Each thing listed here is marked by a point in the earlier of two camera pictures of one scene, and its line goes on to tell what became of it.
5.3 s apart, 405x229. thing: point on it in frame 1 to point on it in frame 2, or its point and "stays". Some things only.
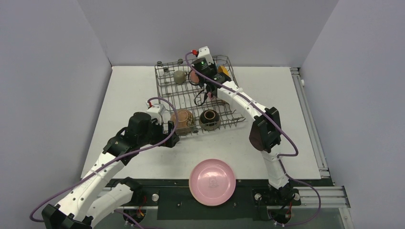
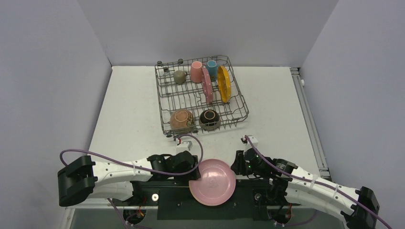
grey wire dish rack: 189,110 stays
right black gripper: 209,89 to 238,162
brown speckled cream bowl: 186,122 stays
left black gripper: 162,136 to 193,175
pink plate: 212,182 stays
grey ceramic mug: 179,76 stays
